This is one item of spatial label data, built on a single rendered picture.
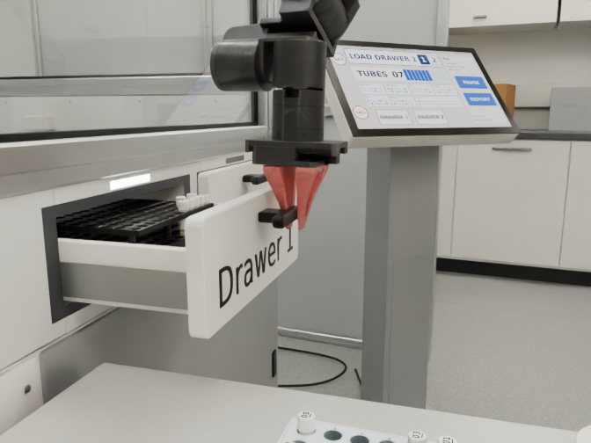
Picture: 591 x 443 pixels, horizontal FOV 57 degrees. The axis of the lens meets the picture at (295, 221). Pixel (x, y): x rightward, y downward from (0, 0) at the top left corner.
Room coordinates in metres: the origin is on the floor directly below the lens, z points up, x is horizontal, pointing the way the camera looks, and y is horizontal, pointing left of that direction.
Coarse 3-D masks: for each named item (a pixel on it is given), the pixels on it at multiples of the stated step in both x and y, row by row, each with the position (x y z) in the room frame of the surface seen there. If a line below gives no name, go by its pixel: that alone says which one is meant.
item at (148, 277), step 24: (72, 240) 0.51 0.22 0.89; (72, 264) 0.50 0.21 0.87; (96, 264) 0.50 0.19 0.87; (120, 264) 0.49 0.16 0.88; (144, 264) 0.49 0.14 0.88; (168, 264) 0.48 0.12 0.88; (72, 288) 0.51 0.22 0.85; (96, 288) 0.50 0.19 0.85; (120, 288) 0.49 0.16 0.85; (144, 288) 0.48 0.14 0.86; (168, 288) 0.48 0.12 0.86
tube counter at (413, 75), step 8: (392, 72) 1.45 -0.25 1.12; (400, 72) 1.46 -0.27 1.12; (408, 72) 1.47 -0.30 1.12; (416, 72) 1.49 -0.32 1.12; (424, 72) 1.50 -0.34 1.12; (432, 72) 1.51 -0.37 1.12; (440, 72) 1.52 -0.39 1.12; (400, 80) 1.44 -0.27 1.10; (408, 80) 1.45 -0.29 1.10; (416, 80) 1.46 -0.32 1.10; (424, 80) 1.48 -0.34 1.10; (432, 80) 1.49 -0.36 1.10; (440, 80) 1.50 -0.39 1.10; (448, 80) 1.51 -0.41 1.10
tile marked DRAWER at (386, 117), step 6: (378, 114) 1.33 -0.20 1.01; (384, 114) 1.34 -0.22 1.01; (390, 114) 1.34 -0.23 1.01; (396, 114) 1.35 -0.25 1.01; (402, 114) 1.36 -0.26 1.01; (408, 114) 1.37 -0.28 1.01; (384, 120) 1.32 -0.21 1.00; (390, 120) 1.33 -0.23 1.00; (396, 120) 1.34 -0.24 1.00; (402, 120) 1.34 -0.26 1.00; (408, 120) 1.35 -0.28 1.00
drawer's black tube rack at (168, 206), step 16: (96, 208) 0.66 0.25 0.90; (112, 208) 0.66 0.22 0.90; (128, 208) 0.66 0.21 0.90; (144, 208) 0.66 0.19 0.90; (160, 208) 0.66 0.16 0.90; (176, 208) 0.66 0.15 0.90; (64, 224) 0.56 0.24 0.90; (80, 224) 0.56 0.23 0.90; (96, 224) 0.56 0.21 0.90; (112, 224) 0.57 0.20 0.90; (128, 224) 0.56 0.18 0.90; (176, 224) 0.70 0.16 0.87; (96, 240) 0.61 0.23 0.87; (112, 240) 0.61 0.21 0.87; (128, 240) 0.55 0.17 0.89; (144, 240) 0.61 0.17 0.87; (160, 240) 0.62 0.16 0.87; (176, 240) 0.61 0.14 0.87
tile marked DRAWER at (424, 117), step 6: (414, 114) 1.37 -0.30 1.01; (420, 114) 1.38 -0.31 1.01; (426, 114) 1.39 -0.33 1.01; (432, 114) 1.40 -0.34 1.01; (438, 114) 1.40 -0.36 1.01; (444, 114) 1.41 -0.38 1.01; (420, 120) 1.37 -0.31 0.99; (426, 120) 1.37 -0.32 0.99; (432, 120) 1.38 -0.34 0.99; (438, 120) 1.39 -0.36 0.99; (444, 120) 1.40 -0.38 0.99
